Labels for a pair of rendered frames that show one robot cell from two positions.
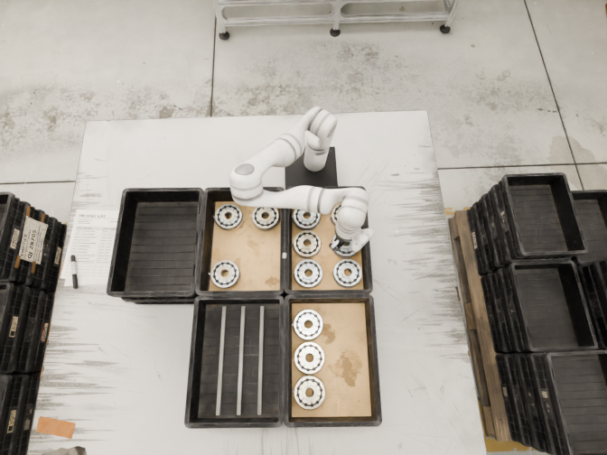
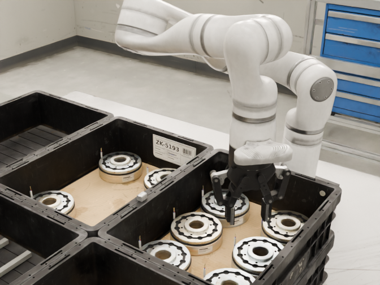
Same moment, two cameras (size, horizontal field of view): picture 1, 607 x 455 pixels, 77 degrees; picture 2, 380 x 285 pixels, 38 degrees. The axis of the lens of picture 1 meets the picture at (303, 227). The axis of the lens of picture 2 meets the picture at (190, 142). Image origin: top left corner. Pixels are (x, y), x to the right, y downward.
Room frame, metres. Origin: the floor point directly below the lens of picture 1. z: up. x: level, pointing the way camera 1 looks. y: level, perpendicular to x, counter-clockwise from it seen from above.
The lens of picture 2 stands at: (-0.32, -0.52, 1.50)
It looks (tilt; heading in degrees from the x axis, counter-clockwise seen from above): 27 degrees down; 36
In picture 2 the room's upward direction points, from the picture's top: straight up
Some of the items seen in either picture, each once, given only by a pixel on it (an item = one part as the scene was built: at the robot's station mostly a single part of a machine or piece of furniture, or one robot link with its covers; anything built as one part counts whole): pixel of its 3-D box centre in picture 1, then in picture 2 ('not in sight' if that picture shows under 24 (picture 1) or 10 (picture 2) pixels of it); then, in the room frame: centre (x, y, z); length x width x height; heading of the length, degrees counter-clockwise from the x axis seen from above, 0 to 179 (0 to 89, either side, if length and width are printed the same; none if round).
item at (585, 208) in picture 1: (581, 232); not in sight; (0.66, -1.50, 0.26); 0.40 x 0.30 x 0.23; 2
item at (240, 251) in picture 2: (345, 243); (260, 254); (0.41, -0.16, 0.86); 0.10 x 0.10 x 0.01
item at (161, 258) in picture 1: (163, 244); (18, 150); (0.40, 0.52, 0.87); 0.40 x 0.30 x 0.11; 1
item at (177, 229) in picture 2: (307, 243); (196, 227); (0.41, -0.01, 0.86); 0.10 x 0.10 x 0.01
